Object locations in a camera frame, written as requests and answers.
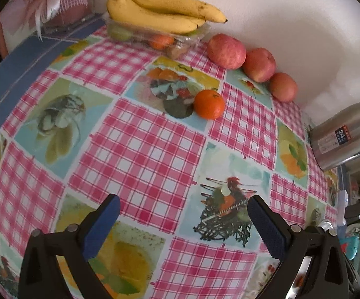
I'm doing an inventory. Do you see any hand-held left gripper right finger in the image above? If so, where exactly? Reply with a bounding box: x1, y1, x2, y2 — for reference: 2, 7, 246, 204
247, 195, 350, 299

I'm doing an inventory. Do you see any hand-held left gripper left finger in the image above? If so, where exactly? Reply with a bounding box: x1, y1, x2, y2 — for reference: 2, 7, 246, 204
17, 194, 121, 299

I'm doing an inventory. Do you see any small tangerine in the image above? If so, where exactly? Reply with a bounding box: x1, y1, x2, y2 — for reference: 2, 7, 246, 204
194, 89, 226, 120

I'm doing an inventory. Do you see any pink checkered tablecloth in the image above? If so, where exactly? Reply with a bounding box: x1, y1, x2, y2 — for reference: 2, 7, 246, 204
0, 25, 349, 299

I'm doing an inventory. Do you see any white power strip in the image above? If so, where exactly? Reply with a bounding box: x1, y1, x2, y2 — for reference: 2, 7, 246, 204
337, 190, 350, 225

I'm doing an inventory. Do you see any teal plastic box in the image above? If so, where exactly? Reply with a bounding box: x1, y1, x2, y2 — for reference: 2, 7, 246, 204
339, 235, 360, 260

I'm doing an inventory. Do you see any black charger adapter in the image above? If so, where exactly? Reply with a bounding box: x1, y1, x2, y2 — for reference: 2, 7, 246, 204
345, 204, 360, 225

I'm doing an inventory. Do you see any stainless steel thermos jug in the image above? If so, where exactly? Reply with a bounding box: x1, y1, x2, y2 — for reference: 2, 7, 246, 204
309, 89, 360, 172

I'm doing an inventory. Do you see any red apple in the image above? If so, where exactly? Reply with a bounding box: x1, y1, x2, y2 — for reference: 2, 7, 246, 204
206, 34, 247, 70
268, 72, 299, 103
242, 48, 277, 83

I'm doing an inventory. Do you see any blue cloth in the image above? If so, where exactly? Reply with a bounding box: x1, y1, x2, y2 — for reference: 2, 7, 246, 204
0, 14, 106, 150

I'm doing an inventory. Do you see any wrapped orange fruit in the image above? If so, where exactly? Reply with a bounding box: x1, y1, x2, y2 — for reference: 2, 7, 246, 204
149, 34, 175, 50

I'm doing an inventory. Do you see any small green fruit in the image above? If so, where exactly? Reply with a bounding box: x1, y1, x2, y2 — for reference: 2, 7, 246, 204
108, 25, 134, 42

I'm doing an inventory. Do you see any clear plastic tray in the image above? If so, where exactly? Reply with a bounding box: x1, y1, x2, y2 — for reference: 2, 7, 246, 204
103, 14, 212, 60

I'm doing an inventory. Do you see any bunch of yellow bananas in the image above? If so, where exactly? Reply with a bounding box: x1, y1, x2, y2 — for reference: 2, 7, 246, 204
106, 0, 228, 35

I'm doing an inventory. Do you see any pink flower bouquet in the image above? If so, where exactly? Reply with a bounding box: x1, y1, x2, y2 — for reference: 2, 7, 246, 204
0, 0, 117, 61

